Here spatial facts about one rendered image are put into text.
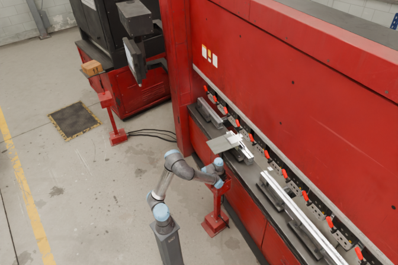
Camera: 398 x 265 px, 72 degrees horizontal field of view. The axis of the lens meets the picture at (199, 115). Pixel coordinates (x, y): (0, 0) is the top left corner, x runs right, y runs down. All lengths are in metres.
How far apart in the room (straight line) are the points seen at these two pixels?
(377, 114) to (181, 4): 1.92
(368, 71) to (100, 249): 2.87
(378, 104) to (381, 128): 0.10
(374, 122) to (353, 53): 0.31
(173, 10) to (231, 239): 2.35
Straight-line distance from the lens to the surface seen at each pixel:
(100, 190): 3.71
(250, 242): 3.08
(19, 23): 8.52
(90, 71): 3.86
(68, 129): 4.74
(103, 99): 3.71
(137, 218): 3.34
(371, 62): 1.29
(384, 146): 1.40
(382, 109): 1.34
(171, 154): 1.98
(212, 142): 2.55
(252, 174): 2.49
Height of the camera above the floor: 2.81
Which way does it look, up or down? 39 degrees down
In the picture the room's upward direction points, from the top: 3 degrees counter-clockwise
